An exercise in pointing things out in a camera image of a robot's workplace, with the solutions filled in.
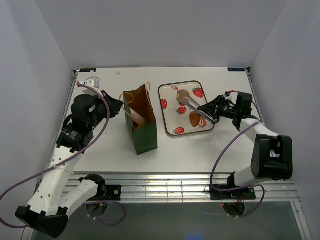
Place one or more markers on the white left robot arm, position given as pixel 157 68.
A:
pixel 49 210

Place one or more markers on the small round bun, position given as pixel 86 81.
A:
pixel 183 93

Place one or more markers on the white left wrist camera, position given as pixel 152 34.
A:
pixel 92 82

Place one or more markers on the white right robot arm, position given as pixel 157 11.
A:
pixel 272 156

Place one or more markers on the blue label sticker right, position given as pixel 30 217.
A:
pixel 236 69

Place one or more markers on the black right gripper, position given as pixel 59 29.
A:
pixel 210 107

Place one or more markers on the long sesame bread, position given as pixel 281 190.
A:
pixel 137 119

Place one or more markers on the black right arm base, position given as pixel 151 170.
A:
pixel 240 194

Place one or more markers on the green brown paper bag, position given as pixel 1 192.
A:
pixel 144 138

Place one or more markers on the small brown croissant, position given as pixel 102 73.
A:
pixel 194 118

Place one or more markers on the blue label sticker left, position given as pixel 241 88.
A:
pixel 87 70

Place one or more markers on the metal food tongs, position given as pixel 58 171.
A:
pixel 193 104

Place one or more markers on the blue label sticker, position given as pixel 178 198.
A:
pixel 236 69
pixel 87 70

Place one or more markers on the strawberry pattern tray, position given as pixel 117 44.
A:
pixel 176 115

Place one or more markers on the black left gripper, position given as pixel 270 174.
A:
pixel 115 105

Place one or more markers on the aluminium table rail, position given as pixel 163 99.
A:
pixel 177 188

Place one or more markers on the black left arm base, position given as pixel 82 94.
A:
pixel 113 192

